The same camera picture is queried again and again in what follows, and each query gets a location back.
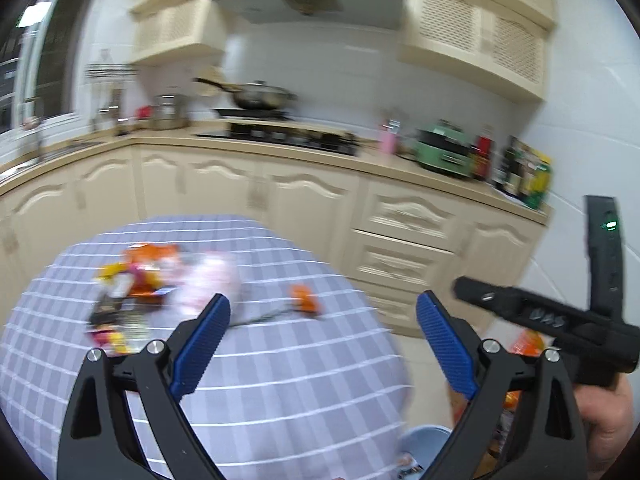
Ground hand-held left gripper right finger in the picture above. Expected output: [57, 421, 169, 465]
[416, 289, 588, 480]

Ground orange snack packet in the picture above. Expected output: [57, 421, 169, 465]
[122, 244, 183, 301]

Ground green kitchen appliance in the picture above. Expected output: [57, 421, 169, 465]
[412, 120, 473, 178]

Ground person's right hand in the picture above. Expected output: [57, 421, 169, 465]
[574, 374, 636, 480]

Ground large orange rice bag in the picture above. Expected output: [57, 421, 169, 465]
[507, 329, 548, 357]

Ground steel wok with lid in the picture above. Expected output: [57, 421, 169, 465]
[195, 77, 298, 111]

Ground small orange wrapper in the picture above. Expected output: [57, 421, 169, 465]
[291, 284, 322, 317]

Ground grey checked tablecloth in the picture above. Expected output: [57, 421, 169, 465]
[0, 214, 416, 480]

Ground yellow snack wrapper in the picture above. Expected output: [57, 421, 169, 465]
[96, 262, 132, 287]

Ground cream kitchen base cabinets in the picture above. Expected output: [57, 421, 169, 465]
[0, 135, 551, 338]

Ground dark glass bottle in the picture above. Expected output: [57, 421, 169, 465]
[502, 137, 523, 196]

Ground pink plastic bag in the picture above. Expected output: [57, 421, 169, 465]
[172, 252, 243, 318]

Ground blue plastic bin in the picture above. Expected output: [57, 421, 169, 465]
[398, 424, 453, 480]

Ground window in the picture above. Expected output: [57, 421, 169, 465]
[0, 0, 93, 133]

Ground steel faucet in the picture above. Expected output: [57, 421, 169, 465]
[17, 97, 46, 163]

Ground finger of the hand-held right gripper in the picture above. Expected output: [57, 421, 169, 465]
[452, 275, 596, 350]

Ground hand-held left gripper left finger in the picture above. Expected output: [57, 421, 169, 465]
[57, 292, 232, 480]

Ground steel pot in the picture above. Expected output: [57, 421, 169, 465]
[150, 92, 191, 131]

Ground steel dish rack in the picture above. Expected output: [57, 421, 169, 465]
[84, 50, 137, 136]

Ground cream lattice wall cabinet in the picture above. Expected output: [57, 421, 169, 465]
[397, 0, 558, 102]
[131, 0, 228, 66]

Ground dark sauce bottle red cap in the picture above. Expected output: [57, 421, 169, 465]
[472, 127, 495, 182]

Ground black gas stove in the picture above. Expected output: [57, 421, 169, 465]
[196, 117, 361, 157]

